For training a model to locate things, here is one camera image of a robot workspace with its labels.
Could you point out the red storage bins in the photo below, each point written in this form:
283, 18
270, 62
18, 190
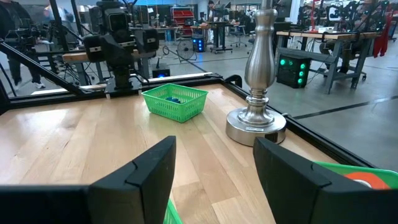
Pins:
183, 17

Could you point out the black table frame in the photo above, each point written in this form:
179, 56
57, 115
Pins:
326, 147

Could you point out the orange tape roll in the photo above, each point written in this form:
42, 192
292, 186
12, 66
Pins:
376, 182

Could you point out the blue stapler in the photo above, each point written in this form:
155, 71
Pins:
172, 99

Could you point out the red hanging cloth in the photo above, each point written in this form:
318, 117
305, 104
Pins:
382, 34

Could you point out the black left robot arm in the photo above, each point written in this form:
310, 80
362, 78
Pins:
122, 77

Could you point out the person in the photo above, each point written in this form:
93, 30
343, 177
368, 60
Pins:
15, 46

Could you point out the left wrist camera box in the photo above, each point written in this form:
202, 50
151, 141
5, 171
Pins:
116, 20

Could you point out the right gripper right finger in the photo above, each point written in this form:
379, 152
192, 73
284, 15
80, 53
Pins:
295, 193

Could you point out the black floor fan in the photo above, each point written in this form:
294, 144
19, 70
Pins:
185, 49

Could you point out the silver table lamp white shade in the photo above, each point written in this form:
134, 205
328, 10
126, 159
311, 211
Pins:
258, 68

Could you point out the office chair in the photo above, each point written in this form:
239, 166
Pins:
239, 32

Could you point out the wooden workbench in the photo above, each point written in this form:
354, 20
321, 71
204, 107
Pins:
329, 35

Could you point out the computer with blue lights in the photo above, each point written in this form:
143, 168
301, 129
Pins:
161, 72
198, 44

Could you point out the computer with green lights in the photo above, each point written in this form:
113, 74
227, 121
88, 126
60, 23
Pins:
292, 70

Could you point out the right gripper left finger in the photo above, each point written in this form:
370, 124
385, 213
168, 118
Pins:
140, 193

